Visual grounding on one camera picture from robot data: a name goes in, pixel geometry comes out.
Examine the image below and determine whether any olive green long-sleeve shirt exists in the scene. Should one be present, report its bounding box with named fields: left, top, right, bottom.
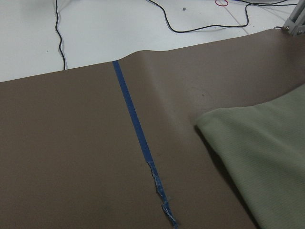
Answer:
left=196, top=86, right=305, bottom=229

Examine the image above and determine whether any black cable on table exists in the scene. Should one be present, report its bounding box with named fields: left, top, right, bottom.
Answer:
left=145, top=0, right=298, bottom=33
left=54, top=0, right=68, bottom=70

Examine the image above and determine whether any aluminium frame post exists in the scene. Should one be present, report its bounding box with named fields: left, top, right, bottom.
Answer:
left=282, top=0, right=305, bottom=36

